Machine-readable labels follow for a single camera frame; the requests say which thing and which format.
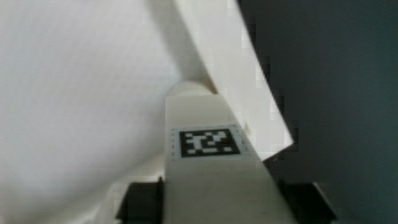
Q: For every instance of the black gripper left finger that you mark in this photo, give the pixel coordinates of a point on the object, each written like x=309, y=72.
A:
x=141, y=209

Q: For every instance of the white desk top tray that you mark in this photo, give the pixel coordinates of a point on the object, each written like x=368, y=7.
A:
x=94, y=55

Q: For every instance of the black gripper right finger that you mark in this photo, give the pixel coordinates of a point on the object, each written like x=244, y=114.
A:
x=306, y=203

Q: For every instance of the white desk leg with tag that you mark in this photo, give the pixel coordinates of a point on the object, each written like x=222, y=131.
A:
x=221, y=191

